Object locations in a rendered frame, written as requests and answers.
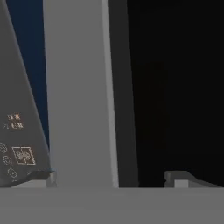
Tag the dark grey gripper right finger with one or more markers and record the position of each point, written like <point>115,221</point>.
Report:
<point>175,176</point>

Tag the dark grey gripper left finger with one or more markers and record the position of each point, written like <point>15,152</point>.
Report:
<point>40,176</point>

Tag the dark blue cupboard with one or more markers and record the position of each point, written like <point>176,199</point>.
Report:
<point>32,49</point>

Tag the grey microwave with button panel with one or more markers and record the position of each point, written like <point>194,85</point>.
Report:
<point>20,96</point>

